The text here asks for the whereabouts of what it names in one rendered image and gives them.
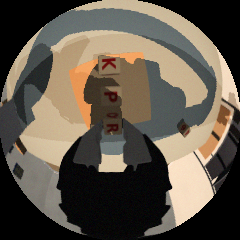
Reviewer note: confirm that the tan block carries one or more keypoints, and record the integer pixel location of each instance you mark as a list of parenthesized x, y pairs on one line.
[(111, 95), (109, 64), (112, 123), (184, 129)]

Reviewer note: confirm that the orange mat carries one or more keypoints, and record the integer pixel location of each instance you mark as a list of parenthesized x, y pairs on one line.
[(136, 104)]

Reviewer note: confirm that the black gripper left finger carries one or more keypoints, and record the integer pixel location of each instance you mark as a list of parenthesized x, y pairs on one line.
[(84, 152)]

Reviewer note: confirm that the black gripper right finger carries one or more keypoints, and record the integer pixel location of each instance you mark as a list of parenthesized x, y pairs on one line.
[(143, 154)]

